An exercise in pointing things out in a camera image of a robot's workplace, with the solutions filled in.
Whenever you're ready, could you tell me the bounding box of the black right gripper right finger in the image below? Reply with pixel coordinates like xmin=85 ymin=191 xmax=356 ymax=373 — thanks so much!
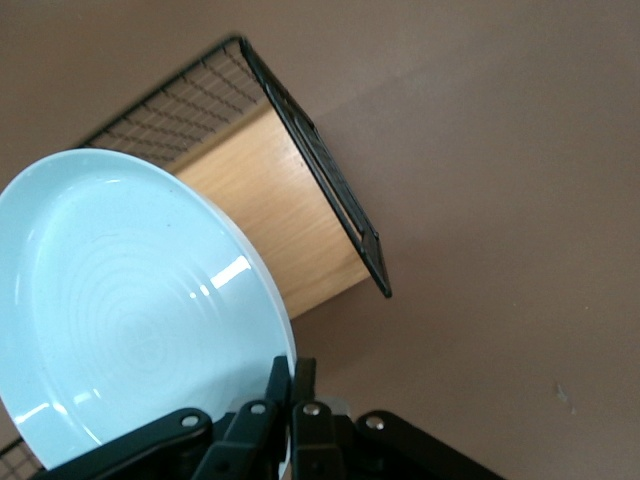
xmin=291 ymin=357 xmax=346 ymax=480

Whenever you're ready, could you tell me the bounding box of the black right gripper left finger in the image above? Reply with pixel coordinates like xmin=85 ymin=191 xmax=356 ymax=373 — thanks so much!
xmin=192 ymin=354 xmax=292 ymax=480

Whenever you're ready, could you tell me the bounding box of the light blue round plate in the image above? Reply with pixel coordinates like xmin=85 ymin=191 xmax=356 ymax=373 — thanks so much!
xmin=0 ymin=148 xmax=297 ymax=480

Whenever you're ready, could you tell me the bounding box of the black wire rack wooden shelf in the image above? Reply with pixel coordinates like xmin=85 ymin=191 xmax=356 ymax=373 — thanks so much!
xmin=0 ymin=34 xmax=393 ymax=471

